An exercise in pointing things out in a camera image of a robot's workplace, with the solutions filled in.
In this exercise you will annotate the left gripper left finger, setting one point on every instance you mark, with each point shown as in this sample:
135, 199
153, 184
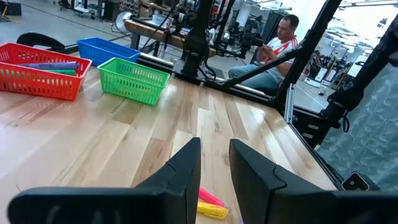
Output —
109, 205

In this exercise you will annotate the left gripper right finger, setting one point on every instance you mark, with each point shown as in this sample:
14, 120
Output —
295, 205

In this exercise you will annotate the yellow highlighter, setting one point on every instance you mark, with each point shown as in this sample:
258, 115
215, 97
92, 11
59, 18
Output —
213, 210

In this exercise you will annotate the pink highlighter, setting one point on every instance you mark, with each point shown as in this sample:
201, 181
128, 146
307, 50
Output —
211, 197

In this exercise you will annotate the red plastic basket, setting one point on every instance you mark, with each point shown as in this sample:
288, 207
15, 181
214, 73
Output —
37, 84

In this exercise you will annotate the green marker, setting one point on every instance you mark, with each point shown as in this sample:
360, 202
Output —
62, 72

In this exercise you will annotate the lavender highlighter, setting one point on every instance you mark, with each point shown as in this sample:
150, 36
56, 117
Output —
49, 65

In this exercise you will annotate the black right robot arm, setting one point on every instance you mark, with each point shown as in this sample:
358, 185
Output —
196, 46

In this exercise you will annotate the grey patterned curtain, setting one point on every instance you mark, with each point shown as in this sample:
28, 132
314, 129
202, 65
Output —
373, 140

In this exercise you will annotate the silver metal bar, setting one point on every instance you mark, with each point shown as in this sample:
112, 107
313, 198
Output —
289, 102

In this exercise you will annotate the green plastic basket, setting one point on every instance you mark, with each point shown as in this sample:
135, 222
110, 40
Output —
133, 84

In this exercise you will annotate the blue plastic basket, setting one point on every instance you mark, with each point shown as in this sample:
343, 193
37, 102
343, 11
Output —
105, 51

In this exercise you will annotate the person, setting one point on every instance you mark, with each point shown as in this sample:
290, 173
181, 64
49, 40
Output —
280, 49

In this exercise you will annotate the black background robot rig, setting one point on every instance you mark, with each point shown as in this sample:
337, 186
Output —
245, 37

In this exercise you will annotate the wooden background table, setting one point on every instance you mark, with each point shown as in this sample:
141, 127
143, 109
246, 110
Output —
146, 29

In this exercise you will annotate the white floor fan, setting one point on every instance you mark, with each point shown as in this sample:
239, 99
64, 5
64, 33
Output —
124, 21

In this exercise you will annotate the black box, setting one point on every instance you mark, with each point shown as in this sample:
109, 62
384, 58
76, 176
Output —
12, 8

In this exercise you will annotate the black aluminium rig frame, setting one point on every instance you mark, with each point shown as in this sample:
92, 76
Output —
312, 37

